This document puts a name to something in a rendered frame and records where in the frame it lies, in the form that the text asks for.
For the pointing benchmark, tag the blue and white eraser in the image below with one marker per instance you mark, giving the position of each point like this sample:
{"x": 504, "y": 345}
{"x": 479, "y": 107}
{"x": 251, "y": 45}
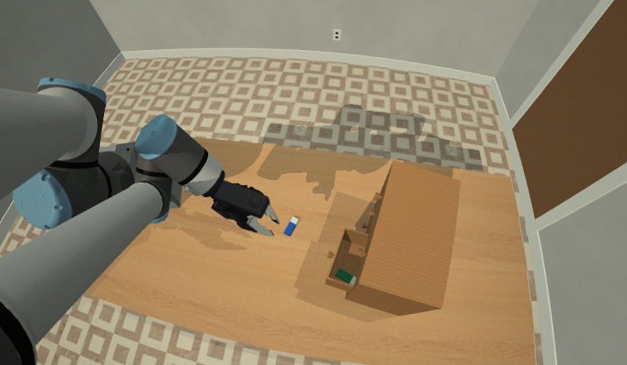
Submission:
{"x": 291, "y": 226}

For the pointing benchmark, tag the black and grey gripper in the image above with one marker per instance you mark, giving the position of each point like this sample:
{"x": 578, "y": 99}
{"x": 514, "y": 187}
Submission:
{"x": 241, "y": 218}

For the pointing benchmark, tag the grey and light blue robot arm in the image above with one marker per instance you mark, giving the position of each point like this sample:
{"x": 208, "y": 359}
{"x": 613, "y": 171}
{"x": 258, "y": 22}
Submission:
{"x": 42, "y": 279}

